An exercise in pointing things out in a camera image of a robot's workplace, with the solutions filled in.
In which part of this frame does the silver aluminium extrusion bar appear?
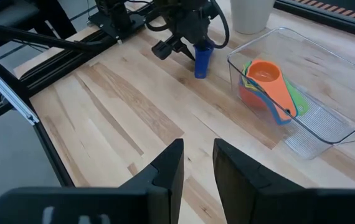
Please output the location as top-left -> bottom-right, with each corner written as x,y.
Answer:
0,70 -> 40,126

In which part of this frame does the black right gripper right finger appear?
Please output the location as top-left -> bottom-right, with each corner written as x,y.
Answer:
213,139 -> 355,224

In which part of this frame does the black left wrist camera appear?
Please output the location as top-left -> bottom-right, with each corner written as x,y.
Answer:
151,39 -> 196,62

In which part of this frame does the small indigo measuring cup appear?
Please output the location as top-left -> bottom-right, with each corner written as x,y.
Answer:
194,42 -> 215,79

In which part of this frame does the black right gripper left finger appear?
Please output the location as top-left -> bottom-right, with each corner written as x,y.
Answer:
0,139 -> 185,224

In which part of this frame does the white plant pot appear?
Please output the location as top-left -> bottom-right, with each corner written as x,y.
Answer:
230,0 -> 276,35

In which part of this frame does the clear plastic bin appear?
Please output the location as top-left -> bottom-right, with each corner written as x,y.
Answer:
226,27 -> 355,160

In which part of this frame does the salmon orange measuring cup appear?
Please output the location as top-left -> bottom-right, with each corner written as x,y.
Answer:
246,59 -> 298,121

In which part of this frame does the green measuring cup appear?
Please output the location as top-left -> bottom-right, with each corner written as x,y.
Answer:
242,61 -> 310,117

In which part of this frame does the red measuring cup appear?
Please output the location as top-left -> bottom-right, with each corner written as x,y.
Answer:
238,83 -> 270,111

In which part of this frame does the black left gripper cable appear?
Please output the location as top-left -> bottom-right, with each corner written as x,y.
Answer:
207,0 -> 230,50

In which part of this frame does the black table edge rail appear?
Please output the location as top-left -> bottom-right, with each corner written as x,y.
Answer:
273,0 -> 355,32

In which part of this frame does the black aluminium table frame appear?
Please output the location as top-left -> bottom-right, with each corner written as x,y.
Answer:
0,0 -> 153,188

